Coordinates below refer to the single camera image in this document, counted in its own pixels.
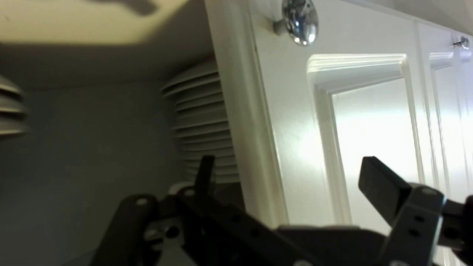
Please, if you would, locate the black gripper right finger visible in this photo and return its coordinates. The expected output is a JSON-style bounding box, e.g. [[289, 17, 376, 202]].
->
[[358, 157, 411, 225]]

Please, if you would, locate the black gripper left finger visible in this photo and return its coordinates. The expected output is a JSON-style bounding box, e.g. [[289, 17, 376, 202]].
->
[[196, 156, 215, 194]]

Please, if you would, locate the stack of white plates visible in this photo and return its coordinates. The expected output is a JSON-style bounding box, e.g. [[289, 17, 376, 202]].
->
[[160, 60, 240, 184]]

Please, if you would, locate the white cabinet door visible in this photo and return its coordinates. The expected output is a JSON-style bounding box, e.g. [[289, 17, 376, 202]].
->
[[204, 0, 432, 231], [417, 24, 473, 202]]

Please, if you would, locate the chrome cabinet knob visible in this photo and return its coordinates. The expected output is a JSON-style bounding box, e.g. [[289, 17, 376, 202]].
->
[[274, 0, 320, 46]]

